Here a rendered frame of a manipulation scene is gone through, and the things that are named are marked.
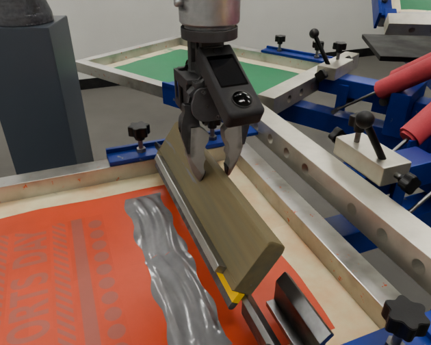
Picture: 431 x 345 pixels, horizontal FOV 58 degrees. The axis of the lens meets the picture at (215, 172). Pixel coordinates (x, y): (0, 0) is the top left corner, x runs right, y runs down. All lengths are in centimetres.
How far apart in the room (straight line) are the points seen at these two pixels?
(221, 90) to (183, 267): 28
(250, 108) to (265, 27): 448
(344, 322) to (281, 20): 460
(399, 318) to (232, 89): 30
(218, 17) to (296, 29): 468
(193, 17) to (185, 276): 35
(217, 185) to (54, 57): 68
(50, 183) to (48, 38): 41
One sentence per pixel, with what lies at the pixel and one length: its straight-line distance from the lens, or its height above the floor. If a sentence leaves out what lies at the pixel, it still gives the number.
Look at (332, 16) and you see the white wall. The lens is 540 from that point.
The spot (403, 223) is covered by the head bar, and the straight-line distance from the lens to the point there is 61.
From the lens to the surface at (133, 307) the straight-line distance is 57.
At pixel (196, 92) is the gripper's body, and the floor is 122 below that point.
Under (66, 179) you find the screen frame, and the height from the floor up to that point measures 98.
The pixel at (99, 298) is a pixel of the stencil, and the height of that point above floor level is 96.
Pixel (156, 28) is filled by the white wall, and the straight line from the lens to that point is 445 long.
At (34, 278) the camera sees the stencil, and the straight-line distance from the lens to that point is 65.
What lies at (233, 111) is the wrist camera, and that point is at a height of 122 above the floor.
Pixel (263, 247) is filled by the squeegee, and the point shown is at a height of 110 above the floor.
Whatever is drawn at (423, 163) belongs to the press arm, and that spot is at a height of 104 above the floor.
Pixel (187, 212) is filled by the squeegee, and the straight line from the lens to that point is 55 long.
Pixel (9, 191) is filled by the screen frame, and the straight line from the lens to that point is 83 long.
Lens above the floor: 139
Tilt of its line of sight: 31 degrees down
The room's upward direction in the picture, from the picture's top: straight up
